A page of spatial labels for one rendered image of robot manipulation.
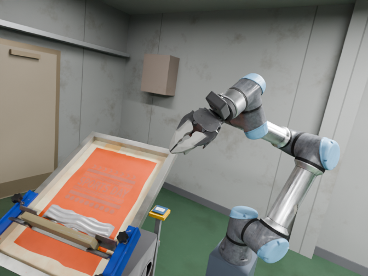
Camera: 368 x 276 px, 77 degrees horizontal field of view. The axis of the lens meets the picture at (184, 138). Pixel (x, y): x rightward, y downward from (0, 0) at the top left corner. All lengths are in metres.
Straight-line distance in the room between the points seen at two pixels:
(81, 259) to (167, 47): 3.71
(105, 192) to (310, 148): 0.96
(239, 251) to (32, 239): 0.90
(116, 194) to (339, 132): 2.64
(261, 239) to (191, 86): 3.22
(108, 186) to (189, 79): 2.97
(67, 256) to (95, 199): 0.27
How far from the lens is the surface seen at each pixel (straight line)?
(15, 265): 1.22
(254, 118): 0.72
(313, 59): 3.43
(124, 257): 1.03
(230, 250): 1.15
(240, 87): 0.67
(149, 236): 1.64
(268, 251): 0.99
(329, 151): 1.01
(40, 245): 1.25
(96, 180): 1.33
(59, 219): 1.26
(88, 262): 1.12
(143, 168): 1.30
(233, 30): 3.78
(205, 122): 0.57
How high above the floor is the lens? 1.92
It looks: 13 degrees down
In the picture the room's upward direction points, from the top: 8 degrees clockwise
